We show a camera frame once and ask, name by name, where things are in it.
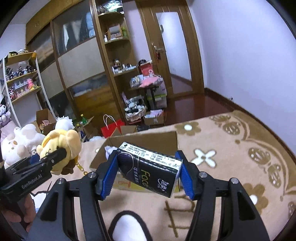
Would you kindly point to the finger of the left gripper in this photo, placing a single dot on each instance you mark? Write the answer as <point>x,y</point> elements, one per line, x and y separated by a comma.
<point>50,160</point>

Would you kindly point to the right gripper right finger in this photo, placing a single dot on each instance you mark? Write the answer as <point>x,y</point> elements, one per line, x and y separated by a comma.
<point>189,177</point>

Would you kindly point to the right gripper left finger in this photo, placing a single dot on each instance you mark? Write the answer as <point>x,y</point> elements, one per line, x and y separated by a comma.
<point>106,174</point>

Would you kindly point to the yellow dog plush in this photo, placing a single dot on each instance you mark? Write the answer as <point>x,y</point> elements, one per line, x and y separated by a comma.
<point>66,145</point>

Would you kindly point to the black Face tissue pack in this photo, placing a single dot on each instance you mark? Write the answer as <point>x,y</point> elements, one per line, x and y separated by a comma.
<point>151,170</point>

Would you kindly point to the white fluffy plush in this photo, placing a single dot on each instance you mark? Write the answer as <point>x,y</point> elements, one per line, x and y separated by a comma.
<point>109,150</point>

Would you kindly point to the left hand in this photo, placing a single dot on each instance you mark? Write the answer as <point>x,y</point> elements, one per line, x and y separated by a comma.
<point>28,210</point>

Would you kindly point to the white round plush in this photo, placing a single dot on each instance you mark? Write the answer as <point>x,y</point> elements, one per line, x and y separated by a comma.
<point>64,123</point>

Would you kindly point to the brown cardboard box left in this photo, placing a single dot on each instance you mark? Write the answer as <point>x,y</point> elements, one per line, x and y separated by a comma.
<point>45,121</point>

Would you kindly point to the large white cream plush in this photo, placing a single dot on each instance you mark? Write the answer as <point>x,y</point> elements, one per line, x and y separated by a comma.
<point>22,143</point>

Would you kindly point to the green bottle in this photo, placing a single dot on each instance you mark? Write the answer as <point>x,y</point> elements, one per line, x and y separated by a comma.
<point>83,119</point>

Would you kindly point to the open cardboard box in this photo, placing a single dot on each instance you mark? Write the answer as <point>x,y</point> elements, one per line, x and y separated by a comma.
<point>164,143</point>

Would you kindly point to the red paper bag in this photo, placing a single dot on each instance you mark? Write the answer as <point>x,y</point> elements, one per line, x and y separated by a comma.
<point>110,125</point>

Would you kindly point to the kuromi plush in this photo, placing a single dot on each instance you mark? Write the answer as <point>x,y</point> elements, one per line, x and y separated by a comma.
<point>5,114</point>

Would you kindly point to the lace basket with plush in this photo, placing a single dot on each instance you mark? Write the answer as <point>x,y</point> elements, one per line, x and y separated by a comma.
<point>135,108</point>

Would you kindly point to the white wooden toy shelf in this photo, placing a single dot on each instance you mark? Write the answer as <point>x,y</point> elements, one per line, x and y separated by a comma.
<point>22,87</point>

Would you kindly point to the small cardboard box floor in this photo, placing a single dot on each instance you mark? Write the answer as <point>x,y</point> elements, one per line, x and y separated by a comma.
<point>154,117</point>

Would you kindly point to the wooden wardrobe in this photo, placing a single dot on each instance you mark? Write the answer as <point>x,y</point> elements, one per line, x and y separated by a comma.
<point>64,35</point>

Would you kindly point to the small black side table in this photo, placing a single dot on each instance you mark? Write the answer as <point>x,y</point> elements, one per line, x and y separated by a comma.
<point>150,94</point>

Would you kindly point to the pink cloth on table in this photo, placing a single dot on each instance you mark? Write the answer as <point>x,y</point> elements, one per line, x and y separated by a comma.
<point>151,81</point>

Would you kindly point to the red box on shelf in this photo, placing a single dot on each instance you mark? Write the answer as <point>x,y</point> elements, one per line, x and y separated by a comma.
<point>146,69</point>

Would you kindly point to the wooden glass door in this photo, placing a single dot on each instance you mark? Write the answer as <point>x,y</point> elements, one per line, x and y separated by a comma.
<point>173,44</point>

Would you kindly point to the wooden corner shelf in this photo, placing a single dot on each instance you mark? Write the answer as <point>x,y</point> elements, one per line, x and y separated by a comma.
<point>116,49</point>

